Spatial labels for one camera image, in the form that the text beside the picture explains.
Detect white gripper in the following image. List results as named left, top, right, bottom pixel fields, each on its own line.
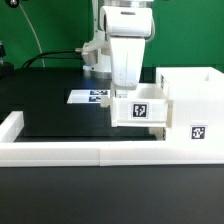
left=100, top=6, right=153, bottom=98

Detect white drawer tray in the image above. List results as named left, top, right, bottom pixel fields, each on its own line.
left=100, top=83, right=168, bottom=127
left=149, top=127, right=166, bottom=141

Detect white drawer cabinet box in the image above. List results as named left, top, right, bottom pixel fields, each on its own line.
left=156, top=67, right=224, bottom=142

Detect white front drawer tray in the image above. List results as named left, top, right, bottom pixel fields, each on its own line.
left=149, top=127, right=166, bottom=141

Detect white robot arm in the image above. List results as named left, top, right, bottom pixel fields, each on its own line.
left=81, top=0, right=155, bottom=98

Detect white fiducial marker sheet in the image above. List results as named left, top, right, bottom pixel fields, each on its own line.
left=67, top=89, right=110, bottom=104

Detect black cable bundle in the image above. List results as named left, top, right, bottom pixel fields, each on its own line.
left=21, top=47, right=84, bottom=69

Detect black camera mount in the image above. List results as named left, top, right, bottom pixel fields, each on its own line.
left=0, top=41, right=14, bottom=79

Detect white U-shaped border frame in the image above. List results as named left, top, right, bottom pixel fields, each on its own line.
left=0, top=111, right=224, bottom=167

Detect white thin cable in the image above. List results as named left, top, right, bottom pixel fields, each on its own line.
left=17, top=2, right=46, bottom=68

